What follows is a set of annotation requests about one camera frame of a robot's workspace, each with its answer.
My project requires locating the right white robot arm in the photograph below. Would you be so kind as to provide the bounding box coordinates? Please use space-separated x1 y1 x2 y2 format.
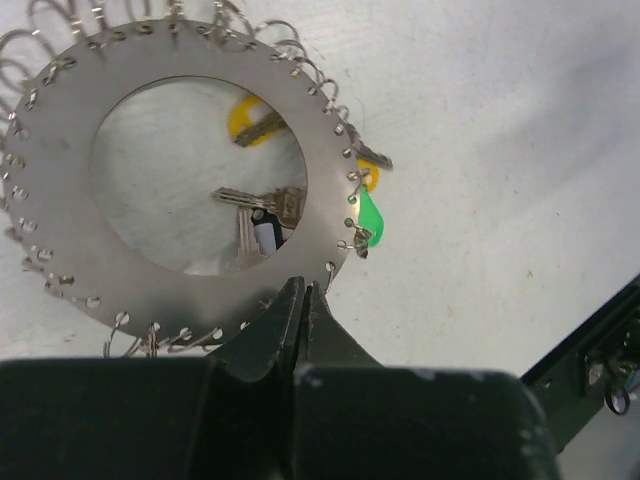
521 278 639 453

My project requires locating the yellow key tag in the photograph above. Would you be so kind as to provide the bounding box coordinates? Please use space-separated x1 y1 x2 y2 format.
227 95 287 148

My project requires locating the black key tag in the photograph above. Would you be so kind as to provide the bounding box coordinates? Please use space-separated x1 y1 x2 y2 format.
251 208 284 256

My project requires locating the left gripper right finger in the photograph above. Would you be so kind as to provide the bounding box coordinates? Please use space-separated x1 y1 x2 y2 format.
297 282 382 368

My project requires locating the green key tag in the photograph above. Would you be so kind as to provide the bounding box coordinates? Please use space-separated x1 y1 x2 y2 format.
358 187 385 248

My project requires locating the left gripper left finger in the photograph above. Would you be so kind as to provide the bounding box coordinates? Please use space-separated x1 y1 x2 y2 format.
206 277 305 383

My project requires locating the metal disc keyring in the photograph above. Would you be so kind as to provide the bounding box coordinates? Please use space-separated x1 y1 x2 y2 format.
1 1 371 356

